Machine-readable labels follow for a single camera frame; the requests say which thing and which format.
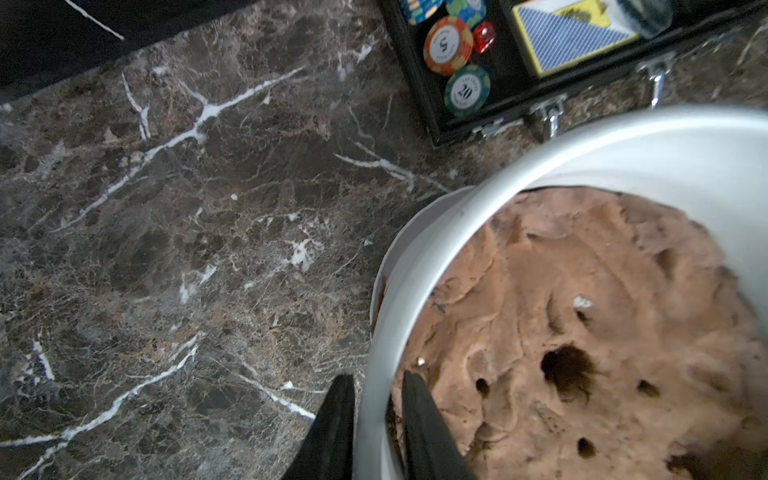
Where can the brown clay soil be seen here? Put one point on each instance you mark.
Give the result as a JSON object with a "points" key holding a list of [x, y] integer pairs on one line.
{"points": [[584, 334]]}

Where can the red die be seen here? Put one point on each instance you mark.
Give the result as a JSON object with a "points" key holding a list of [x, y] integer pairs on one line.
{"points": [[484, 36]]}

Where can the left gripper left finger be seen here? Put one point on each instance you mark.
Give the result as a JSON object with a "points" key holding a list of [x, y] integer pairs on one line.
{"points": [[327, 450]]}

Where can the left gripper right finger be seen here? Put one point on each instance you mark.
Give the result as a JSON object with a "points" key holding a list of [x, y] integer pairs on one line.
{"points": [[430, 450]]}

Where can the red orange poker chip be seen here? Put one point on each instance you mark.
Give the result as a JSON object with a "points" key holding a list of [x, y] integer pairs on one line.
{"points": [[448, 46]]}

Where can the playing card deck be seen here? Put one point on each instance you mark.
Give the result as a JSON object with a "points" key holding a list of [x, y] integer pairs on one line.
{"points": [[557, 35]]}

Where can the black poker chip case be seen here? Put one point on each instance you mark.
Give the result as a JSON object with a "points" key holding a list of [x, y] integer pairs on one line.
{"points": [[667, 30]]}

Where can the green poker chip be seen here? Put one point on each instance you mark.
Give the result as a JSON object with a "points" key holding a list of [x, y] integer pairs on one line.
{"points": [[467, 90]]}

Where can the white ceramic flower pot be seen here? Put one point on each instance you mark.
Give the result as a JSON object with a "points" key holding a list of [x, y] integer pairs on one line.
{"points": [[709, 161]]}

